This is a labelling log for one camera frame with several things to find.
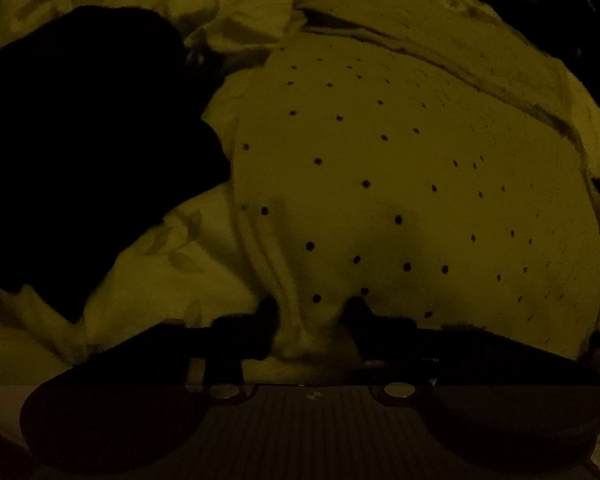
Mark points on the light polka dot garment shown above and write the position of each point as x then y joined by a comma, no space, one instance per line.
405,185

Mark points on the light knit cloth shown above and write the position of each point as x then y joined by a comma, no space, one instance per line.
430,20

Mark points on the black cloth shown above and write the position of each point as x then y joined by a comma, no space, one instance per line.
80,150

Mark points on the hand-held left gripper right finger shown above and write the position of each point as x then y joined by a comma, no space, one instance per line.
354,322

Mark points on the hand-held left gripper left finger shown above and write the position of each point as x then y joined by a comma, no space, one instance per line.
269,325

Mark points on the light leaf print bed sheet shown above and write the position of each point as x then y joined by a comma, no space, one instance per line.
180,270

